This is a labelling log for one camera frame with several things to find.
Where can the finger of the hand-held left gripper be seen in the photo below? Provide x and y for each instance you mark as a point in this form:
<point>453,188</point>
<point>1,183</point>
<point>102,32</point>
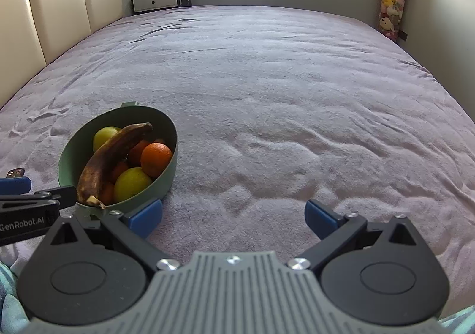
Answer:
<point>15,185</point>
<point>61,196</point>

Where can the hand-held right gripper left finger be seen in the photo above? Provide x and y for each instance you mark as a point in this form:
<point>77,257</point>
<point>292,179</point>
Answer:
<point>146,219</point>

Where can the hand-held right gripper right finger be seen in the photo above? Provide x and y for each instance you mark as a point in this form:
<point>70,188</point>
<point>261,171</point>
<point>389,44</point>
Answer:
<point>321,217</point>

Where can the green colander bowl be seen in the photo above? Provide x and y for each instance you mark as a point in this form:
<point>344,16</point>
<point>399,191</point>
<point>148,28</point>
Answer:
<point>163,185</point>

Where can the yellow-green apple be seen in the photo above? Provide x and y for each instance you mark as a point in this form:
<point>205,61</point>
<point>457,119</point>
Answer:
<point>131,183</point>
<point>105,137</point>

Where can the orange mandarin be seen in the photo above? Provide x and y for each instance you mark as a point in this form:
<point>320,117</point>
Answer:
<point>156,158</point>
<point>137,152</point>
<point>107,193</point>
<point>119,171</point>

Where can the overripe brown-spotted banana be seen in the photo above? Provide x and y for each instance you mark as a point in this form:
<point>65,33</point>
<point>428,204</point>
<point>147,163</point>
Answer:
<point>111,155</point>

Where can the teal striped cloth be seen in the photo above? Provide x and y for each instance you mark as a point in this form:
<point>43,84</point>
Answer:
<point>11,300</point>

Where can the cream padded headboard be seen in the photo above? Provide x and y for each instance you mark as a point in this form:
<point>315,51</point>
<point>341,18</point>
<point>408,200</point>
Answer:
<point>55,14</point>

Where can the white and black nightstand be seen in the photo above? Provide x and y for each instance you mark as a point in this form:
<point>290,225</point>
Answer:
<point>159,1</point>

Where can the small black wall box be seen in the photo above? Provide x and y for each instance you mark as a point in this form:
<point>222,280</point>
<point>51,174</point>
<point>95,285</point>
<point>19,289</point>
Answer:
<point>402,36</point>

